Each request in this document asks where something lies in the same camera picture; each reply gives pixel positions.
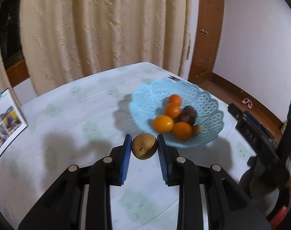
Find yellow-orange citrus fruit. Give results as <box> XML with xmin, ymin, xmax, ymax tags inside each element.
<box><xmin>152</xmin><ymin>115</ymin><xmax>174</xmax><ymax>133</ymax></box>

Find large rough orange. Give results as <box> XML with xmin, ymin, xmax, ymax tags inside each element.
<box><xmin>172</xmin><ymin>122</ymin><xmax>192</xmax><ymax>141</ymax></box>

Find brown kiwi-like fruit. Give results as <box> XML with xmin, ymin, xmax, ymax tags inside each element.
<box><xmin>131</xmin><ymin>133</ymin><xmax>157</xmax><ymax>160</ymax></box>

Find light blue lace basket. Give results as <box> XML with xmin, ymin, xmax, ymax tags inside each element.
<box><xmin>128</xmin><ymin>79</ymin><xmax>224</xmax><ymax>148</ymax></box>

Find smooth orange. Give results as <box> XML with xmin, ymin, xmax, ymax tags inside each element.
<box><xmin>164</xmin><ymin>103</ymin><xmax>181</xmax><ymax>118</ymax></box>

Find wooden door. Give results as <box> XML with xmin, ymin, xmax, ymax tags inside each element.
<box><xmin>188</xmin><ymin>0</ymin><xmax>224</xmax><ymax>84</ymax></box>

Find dark passion fruit front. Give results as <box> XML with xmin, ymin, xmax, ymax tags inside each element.
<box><xmin>175</xmin><ymin>111</ymin><xmax>197</xmax><ymax>126</ymax></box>

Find small mandarin with stem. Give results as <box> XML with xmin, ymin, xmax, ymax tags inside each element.
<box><xmin>168</xmin><ymin>94</ymin><xmax>182</xmax><ymax>106</ymax></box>

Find beige curtain right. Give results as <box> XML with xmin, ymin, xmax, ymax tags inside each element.
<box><xmin>20</xmin><ymin>0</ymin><xmax>192</xmax><ymax>95</ymax></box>

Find photo collage card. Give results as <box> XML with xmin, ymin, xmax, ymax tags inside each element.
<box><xmin>0</xmin><ymin>89</ymin><xmax>28</xmax><ymax>156</ymax></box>

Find pink slippers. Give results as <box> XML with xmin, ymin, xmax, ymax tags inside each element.
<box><xmin>242</xmin><ymin>98</ymin><xmax>253</xmax><ymax>109</ymax></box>

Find pink thread snips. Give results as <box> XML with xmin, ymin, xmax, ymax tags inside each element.
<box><xmin>168</xmin><ymin>75</ymin><xmax>181</xmax><ymax>81</ymax></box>

